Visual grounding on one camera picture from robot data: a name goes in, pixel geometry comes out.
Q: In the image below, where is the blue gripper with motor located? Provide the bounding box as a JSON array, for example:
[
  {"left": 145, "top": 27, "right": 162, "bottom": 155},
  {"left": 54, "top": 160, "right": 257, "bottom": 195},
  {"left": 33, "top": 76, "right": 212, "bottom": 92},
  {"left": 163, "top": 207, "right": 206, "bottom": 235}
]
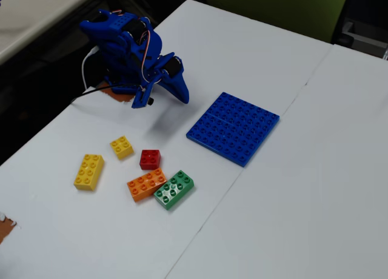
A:
[{"left": 150, "top": 51, "right": 190, "bottom": 104}]

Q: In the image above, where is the yellow 2x2 building block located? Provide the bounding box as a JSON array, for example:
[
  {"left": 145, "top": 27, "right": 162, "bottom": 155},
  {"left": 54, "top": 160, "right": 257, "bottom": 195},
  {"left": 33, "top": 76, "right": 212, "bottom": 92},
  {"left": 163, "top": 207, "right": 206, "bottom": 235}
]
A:
[{"left": 109, "top": 135, "right": 135, "bottom": 161}]

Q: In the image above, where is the yellow 2x4 building block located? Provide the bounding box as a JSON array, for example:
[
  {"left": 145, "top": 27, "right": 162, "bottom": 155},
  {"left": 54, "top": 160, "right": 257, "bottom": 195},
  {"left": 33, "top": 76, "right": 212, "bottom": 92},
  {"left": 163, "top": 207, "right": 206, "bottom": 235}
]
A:
[{"left": 73, "top": 153, "right": 105, "bottom": 191}]

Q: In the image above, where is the white foam board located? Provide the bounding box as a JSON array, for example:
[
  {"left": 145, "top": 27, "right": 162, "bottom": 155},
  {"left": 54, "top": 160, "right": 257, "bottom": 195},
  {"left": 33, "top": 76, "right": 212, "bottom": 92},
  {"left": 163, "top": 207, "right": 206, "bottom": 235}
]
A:
[
  {"left": 165, "top": 44, "right": 388, "bottom": 279},
  {"left": 0, "top": 0, "right": 334, "bottom": 279}
]

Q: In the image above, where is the green 2x4 building block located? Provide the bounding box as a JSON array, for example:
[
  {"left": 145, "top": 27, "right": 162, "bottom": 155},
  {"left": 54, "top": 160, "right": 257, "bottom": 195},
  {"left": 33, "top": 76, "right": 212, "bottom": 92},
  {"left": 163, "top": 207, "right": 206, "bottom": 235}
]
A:
[{"left": 153, "top": 169, "right": 195, "bottom": 211}]

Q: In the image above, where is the white desk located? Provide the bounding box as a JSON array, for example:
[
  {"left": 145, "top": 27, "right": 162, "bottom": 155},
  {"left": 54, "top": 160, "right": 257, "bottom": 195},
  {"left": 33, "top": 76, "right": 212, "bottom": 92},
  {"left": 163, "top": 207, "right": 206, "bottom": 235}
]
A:
[{"left": 0, "top": 0, "right": 105, "bottom": 64}]

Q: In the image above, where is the orange 2x4 building block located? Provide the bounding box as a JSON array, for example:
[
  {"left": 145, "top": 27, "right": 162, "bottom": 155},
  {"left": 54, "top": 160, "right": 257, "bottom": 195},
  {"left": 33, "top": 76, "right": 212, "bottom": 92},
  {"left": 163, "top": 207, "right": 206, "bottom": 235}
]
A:
[{"left": 126, "top": 167, "right": 168, "bottom": 203}]

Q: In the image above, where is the white cable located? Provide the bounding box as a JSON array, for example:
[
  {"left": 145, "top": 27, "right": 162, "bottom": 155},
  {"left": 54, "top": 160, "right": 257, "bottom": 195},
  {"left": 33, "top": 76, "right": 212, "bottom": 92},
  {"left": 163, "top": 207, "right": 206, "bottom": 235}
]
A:
[{"left": 81, "top": 47, "right": 101, "bottom": 90}]

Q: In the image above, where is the dark grey furniture part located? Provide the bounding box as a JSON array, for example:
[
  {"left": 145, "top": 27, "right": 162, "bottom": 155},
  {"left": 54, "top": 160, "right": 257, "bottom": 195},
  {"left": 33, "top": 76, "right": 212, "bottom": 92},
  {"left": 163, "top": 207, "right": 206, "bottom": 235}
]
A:
[{"left": 332, "top": 18, "right": 388, "bottom": 61}]

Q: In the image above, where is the red 2x2 building block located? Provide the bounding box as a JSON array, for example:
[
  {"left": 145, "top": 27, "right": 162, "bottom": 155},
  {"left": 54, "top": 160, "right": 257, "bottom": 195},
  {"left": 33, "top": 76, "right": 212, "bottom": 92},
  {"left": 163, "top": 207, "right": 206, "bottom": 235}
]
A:
[{"left": 139, "top": 149, "right": 162, "bottom": 170}]

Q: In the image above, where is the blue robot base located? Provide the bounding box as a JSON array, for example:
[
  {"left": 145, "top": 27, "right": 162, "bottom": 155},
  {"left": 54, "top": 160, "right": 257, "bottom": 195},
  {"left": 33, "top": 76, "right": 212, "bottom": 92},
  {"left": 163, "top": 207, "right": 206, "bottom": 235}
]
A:
[{"left": 104, "top": 75, "right": 142, "bottom": 95}]

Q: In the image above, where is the blue 8x8 building plate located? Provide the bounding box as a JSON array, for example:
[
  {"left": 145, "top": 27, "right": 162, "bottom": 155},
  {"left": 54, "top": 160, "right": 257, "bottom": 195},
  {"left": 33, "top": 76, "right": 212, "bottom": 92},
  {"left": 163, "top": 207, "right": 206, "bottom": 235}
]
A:
[{"left": 186, "top": 92, "right": 280, "bottom": 168}]

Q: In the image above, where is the blue wrist camera mount plate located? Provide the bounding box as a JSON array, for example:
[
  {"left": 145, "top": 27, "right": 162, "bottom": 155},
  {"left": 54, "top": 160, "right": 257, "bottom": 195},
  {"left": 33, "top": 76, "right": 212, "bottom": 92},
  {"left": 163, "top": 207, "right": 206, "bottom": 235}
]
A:
[{"left": 131, "top": 78, "right": 154, "bottom": 109}]

